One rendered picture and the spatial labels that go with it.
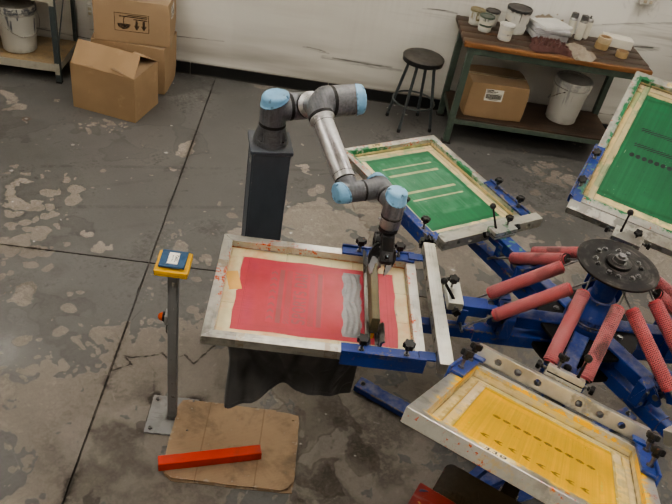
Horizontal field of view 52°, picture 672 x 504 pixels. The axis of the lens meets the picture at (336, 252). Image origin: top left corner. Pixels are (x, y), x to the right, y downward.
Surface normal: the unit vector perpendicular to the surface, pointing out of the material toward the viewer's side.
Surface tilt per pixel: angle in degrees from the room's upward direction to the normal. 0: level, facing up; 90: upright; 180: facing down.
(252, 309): 0
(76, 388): 0
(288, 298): 0
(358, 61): 90
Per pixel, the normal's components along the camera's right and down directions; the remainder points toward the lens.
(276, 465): 0.15, -0.77
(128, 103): -0.26, 0.57
